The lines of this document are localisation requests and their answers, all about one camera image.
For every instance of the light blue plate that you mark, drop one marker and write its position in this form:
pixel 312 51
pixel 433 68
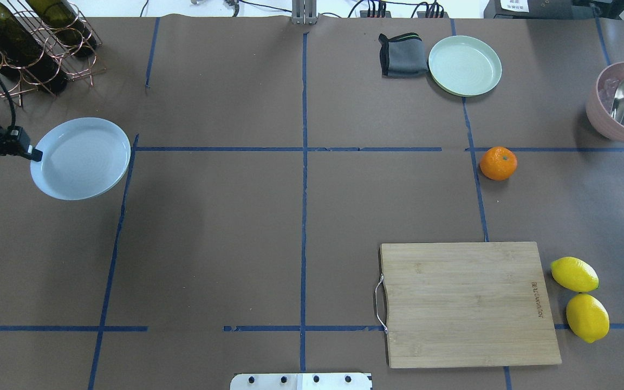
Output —
pixel 81 158

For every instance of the orange fruit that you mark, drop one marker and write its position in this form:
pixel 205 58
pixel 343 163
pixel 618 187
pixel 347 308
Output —
pixel 498 163

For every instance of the light green plate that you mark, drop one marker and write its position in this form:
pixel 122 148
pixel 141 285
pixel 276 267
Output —
pixel 464 66

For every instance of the dark green wine bottle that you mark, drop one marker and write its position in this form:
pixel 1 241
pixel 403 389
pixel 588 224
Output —
pixel 22 51

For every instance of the black power strip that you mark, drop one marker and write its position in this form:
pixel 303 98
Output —
pixel 398 9

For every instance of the wooden cutting board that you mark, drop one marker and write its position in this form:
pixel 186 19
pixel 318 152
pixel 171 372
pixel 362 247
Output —
pixel 457 305

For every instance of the upper yellow lemon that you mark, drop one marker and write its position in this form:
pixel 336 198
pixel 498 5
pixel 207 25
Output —
pixel 574 274

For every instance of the yellow lemon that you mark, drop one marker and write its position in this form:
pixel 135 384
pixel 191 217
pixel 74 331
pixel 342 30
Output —
pixel 574 274
pixel 587 318

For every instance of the pink bowl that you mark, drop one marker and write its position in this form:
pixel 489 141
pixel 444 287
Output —
pixel 600 100

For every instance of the lower yellow lemon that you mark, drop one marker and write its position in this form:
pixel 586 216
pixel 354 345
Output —
pixel 587 318

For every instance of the copper wire bottle rack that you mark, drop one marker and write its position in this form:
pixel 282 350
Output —
pixel 44 46

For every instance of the aluminium frame post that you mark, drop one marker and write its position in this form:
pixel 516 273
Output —
pixel 304 12

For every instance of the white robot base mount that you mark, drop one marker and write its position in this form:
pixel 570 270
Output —
pixel 352 380

